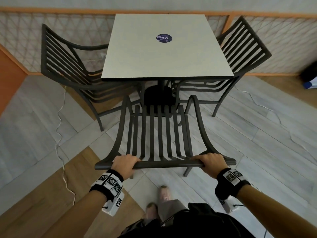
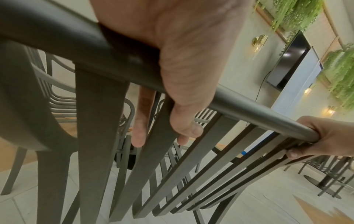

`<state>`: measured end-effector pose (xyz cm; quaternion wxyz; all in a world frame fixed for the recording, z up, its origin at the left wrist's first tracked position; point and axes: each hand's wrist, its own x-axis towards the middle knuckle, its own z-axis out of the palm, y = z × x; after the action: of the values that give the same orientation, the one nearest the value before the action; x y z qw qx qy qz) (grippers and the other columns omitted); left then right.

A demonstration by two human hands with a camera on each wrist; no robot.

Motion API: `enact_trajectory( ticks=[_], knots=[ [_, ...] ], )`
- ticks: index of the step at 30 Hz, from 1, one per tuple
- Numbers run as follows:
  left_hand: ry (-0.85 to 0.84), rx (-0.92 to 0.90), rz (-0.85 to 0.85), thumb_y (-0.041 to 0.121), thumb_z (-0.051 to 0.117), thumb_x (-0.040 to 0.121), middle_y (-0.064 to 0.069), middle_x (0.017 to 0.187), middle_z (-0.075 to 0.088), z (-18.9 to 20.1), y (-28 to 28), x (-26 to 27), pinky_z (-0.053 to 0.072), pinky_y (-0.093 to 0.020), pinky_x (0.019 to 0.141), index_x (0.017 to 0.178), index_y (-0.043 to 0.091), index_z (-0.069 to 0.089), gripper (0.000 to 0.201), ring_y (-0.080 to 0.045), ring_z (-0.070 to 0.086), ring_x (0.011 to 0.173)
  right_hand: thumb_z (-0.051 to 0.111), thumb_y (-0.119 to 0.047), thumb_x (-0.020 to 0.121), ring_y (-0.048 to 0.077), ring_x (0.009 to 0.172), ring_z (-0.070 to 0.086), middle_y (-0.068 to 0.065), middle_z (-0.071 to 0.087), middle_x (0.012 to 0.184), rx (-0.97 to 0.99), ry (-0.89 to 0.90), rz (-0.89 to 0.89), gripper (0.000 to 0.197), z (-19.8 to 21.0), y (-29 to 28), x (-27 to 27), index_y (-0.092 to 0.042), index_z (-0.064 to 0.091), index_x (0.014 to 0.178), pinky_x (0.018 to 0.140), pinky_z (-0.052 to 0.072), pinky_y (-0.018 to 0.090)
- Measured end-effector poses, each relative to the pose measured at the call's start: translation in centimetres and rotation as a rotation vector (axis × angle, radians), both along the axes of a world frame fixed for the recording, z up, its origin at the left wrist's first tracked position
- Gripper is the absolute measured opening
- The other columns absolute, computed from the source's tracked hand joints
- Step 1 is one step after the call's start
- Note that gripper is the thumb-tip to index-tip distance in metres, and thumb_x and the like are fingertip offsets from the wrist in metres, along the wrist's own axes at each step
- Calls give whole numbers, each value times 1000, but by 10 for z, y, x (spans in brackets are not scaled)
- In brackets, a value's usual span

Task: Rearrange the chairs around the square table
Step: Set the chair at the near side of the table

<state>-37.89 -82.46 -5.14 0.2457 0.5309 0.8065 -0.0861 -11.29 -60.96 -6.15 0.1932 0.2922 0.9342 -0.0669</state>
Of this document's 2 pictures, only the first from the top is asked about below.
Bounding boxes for person's left hand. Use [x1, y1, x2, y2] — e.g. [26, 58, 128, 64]
[111, 154, 141, 180]

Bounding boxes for person's right hand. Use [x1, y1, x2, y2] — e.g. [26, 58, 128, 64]
[190, 153, 228, 180]

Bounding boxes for dark slatted chair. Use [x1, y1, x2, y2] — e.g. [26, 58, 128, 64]
[171, 15, 272, 117]
[41, 23, 144, 132]
[94, 95, 237, 178]

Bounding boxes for person's left forearm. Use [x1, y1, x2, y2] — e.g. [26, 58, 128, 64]
[41, 190, 111, 238]

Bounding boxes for person's right forearm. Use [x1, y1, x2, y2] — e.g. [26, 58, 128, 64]
[236, 185, 317, 238]

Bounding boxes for person's right shoe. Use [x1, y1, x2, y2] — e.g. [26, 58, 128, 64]
[159, 185, 172, 202]

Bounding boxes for person's shoe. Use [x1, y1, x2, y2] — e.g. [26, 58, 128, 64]
[159, 185, 172, 202]
[146, 203, 158, 218]

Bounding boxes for person's left shoe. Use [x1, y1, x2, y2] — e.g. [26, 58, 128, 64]
[146, 203, 158, 218]

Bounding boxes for person's grey trousers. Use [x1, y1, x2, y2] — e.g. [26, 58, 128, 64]
[158, 199, 189, 218]

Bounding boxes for person's black top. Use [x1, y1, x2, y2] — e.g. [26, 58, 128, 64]
[119, 203, 256, 238]

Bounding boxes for black right wristband with markers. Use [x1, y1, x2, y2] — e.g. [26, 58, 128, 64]
[214, 168, 251, 200]

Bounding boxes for black wristband with markers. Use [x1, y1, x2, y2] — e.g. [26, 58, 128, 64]
[89, 169, 124, 202]
[214, 168, 251, 200]

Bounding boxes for black left wristband with markers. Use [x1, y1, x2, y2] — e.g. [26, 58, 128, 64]
[89, 169, 124, 202]

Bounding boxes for white square table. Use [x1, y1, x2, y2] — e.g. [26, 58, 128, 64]
[101, 14, 235, 108]

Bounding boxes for purple round sticker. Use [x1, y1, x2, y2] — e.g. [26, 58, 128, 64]
[156, 34, 173, 43]

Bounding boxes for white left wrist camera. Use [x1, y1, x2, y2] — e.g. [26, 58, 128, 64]
[101, 192, 125, 217]

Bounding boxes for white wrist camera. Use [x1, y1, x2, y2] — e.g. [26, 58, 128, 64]
[219, 195, 244, 214]
[101, 192, 125, 217]

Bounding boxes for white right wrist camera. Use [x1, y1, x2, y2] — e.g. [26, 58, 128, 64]
[219, 195, 244, 214]

